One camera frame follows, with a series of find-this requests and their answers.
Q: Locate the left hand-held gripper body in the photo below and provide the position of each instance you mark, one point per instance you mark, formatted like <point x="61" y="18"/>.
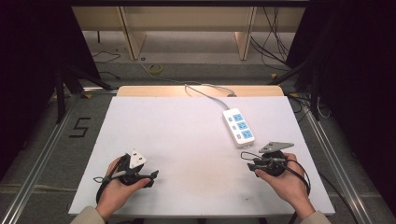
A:
<point x="137" y="159"/>

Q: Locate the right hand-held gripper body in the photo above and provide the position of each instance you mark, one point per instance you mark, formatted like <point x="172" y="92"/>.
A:
<point x="275" y="164"/>

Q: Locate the white power strip blue sockets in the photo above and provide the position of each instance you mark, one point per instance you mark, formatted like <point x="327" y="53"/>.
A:
<point x="238" y="127"/>

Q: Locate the person's right hand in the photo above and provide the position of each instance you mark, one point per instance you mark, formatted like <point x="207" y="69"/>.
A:
<point x="288" y="186"/>

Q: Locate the person's left hand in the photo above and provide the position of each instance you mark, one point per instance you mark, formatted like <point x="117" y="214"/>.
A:
<point x="113" y="193"/>

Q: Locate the white board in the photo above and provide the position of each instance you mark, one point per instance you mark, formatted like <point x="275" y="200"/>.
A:
<point x="174" y="149"/>

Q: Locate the wooden table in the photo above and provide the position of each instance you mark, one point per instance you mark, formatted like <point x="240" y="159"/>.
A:
<point x="149" y="91"/>

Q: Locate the black metal stand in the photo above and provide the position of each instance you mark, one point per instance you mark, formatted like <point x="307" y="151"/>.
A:
<point x="59" y="99"/>
<point x="315" y="93"/>

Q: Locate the yellow tape roll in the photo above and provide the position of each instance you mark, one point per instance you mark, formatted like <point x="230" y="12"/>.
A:
<point x="155" y="69"/>

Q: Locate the black curtain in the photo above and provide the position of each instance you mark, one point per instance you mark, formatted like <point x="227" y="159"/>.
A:
<point x="358" y="77"/>
<point x="34" y="62"/>

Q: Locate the wooden shelf unit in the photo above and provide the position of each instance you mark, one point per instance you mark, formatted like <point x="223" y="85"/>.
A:
<point x="186" y="18"/>

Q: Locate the aluminium floor rail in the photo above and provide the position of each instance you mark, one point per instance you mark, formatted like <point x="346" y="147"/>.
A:
<point x="339" y="165"/>
<point x="37" y="161"/>

